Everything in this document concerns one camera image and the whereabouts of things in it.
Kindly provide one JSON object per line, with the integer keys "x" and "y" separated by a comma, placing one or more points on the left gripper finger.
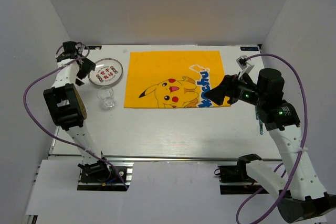
{"x": 85, "y": 67}
{"x": 79, "y": 82}

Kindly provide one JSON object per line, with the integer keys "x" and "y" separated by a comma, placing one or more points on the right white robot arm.
{"x": 302, "y": 196}

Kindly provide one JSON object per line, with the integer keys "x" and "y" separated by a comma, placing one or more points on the fork with blue handle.
{"x": 256, "y": 114}

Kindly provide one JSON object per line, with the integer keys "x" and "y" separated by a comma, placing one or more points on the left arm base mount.
{"x": 102, "y": 177}

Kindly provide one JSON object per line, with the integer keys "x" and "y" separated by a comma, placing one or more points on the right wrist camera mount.
{"x": 245, "y": 65}

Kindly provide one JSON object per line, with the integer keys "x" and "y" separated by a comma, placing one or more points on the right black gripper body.
{"x": 247, "y": 92}

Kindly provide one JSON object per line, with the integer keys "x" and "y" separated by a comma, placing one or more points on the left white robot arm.
{"x": 65, "y": 105}

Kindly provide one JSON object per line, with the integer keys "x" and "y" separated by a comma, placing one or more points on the clear glass cup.
{"x": 106, "y": 97}

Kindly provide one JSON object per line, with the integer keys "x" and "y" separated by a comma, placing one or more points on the knife with blue handle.
{"x": 261, "y": 128}

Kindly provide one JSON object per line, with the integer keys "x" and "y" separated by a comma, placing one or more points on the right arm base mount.
{"x": 231, "y": 182}

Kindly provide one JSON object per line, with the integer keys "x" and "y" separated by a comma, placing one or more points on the right black corner label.
{"x": 249, "y": 48}

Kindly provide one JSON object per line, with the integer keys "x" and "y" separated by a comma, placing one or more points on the yellow pikachu cloth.
{"x": 172, "y": 79}

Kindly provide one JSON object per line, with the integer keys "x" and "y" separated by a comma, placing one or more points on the black corner label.
{"x": 249, "y": 48}
{"x": 95, "y": 47}

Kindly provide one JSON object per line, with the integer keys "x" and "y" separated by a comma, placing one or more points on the white patterned plate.
{"x": 107, "y": 72}

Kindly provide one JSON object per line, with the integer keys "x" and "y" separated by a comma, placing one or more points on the left black corner label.
{"x": 95, "y": 47}

